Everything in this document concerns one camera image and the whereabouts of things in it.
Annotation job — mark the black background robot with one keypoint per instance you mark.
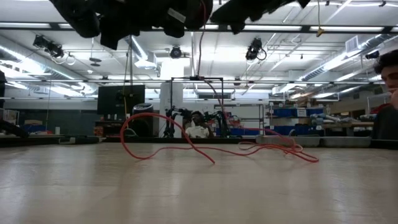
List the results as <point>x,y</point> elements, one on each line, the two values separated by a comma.
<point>217,116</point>

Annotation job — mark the black ceiling camera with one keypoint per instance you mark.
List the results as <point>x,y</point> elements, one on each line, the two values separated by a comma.
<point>49,46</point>
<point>175,52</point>
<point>253,51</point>

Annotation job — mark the black stand frame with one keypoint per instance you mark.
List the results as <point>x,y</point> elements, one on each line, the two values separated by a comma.
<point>194,78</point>

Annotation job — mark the black monitor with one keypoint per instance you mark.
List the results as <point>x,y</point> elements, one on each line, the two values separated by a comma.
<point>109,99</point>

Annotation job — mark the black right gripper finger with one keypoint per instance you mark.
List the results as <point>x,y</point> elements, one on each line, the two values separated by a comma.
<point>222,15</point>

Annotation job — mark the black ceiling device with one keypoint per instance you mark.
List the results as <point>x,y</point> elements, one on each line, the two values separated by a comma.
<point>372,54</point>

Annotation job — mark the white ceiling vent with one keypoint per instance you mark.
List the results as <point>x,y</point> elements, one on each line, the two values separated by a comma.
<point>351,43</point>

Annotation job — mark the black overhead rig beam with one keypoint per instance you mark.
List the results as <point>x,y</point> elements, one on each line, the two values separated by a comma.
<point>280,27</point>

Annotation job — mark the person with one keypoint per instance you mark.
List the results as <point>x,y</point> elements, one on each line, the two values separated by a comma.
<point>385,124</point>
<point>197,132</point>

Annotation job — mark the blue storage bins shelf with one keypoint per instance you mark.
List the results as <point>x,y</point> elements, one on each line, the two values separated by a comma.
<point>283,112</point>

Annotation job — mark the yellow hanging connector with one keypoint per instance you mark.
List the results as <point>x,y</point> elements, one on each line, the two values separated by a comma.
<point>320,31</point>

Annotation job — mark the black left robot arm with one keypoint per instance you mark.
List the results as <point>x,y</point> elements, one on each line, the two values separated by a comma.
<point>77,15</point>

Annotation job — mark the grey tool kit case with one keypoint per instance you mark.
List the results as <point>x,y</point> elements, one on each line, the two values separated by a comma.
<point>342,142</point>

